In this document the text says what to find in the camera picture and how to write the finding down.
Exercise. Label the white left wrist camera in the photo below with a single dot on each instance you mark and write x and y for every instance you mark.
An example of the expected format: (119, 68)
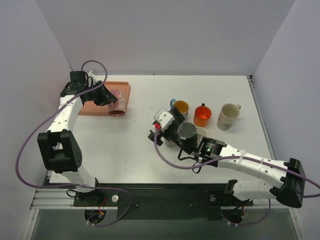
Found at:
(92, 73)

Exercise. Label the blue ceramic mug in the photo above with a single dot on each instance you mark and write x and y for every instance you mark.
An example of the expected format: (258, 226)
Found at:
(181, 105)

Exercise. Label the orange ceramic mug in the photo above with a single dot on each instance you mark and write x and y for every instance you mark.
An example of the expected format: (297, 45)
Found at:
(202, 116)

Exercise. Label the yellow ceramic mug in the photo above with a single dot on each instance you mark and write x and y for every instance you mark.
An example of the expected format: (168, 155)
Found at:
(169, 143)

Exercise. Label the salmon pink plastic tray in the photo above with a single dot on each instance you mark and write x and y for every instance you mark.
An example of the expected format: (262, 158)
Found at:
(90, 109)

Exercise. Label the cream coral-pattern mug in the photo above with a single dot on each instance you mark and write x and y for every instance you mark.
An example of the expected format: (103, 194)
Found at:
(228, 115)

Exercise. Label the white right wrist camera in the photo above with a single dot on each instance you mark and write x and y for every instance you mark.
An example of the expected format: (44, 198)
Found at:
(162, 120)

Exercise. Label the aluminium rail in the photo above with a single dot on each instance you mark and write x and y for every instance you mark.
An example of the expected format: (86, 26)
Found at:
(207, 195)
(259, 112)

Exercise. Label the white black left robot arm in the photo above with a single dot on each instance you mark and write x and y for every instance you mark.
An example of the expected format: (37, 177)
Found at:
(59, 149)

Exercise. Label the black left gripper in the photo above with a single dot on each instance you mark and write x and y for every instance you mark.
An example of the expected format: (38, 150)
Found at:
(100, 94)

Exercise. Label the aluminium front rail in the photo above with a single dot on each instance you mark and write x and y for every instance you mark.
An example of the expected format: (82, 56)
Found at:
(207, 195)

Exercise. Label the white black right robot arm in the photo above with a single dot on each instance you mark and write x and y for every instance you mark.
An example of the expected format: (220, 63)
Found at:
(283, 181)

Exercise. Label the aluminium right side rail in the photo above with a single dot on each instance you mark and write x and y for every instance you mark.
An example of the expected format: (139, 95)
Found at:
(259, 112)

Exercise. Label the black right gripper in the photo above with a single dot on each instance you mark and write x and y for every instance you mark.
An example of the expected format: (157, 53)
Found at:
(166, 129)

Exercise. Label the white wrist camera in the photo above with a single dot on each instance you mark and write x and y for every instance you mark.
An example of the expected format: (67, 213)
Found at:
(92, 73)
(162, 120)

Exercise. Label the pink ceramic mug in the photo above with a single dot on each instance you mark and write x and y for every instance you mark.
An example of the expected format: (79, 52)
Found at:
(118, 108)

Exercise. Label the beige speckled ceramic mug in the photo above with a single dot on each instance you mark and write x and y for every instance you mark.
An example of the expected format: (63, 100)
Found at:
(201, 131)

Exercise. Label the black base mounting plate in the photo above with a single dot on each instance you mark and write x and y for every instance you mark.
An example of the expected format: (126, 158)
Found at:
(166, 211)

